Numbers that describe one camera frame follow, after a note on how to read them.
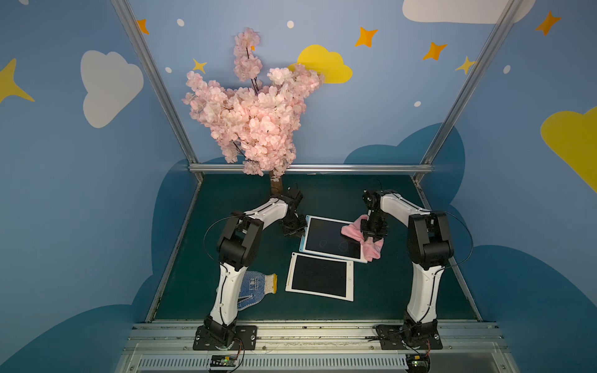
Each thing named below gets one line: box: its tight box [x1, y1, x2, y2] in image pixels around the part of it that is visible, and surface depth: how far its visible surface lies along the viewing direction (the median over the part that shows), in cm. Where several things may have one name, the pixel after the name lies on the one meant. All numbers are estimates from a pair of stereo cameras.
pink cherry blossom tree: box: [183, 27, 325, 196], surface depth 66 cm
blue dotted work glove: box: [237, 270, 278, 311], surface depth 86 cm
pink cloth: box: [340, 214, 385, 263], surface depth 97 cm
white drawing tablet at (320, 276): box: [284, 251, 354, 302], surface depth 90 cm
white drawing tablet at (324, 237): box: [299, 215, 368, 264], surface depth 100 cm
